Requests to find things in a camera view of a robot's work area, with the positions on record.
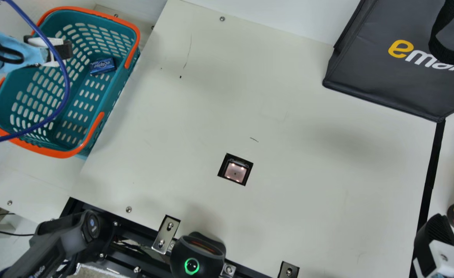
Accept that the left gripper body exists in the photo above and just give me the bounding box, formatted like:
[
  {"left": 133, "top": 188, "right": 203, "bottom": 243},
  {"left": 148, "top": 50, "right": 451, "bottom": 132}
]
[{"left": 0, "top": 19, "right": 48, "bottom": 76}]

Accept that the small blue box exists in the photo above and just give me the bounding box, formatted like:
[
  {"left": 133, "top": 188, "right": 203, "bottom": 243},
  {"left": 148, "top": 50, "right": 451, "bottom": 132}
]
[{"left": 89, "top": 58, "right": 116, "bottom": 75}]

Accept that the blue cable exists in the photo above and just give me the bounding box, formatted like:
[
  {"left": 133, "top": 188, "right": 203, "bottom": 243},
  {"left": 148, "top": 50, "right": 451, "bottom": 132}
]
[{"left": 0, "top": 0, "right": 71, "bottom": 147}]

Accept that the black strip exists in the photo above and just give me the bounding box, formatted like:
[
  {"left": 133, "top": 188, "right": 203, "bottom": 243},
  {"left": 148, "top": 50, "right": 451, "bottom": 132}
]
[{"left": 414, "top": 119, "right": 446, "bottom": 237}]

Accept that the teal shopping basket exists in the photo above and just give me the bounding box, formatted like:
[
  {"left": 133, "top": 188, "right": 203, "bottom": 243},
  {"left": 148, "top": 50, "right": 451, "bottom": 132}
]
[{"left": 0, "top": 6, "right": 141, "bottom": 159}]

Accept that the small square scanner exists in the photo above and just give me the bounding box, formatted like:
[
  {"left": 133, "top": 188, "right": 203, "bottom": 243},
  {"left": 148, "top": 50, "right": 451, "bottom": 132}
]
[{"left": 217, "top": 153, "right": 254, "bottom": 186}]

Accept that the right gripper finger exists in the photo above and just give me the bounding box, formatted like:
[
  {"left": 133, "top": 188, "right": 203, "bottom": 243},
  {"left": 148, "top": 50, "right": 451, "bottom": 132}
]
[{"left": 413, "top": 214, "right": 454, "bottom": 278}]

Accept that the dark grey bag with straps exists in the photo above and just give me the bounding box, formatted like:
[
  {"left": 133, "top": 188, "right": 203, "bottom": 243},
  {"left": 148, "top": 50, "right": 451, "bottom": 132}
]
[{"left": 322, "top": 0, "right": 454, "bottom": 123}]

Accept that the black device with green light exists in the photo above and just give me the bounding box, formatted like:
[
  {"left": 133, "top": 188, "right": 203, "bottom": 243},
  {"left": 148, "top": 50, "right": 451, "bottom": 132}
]
[{"left": 170, "top": 232, "right": 226, "bottom": 277}]

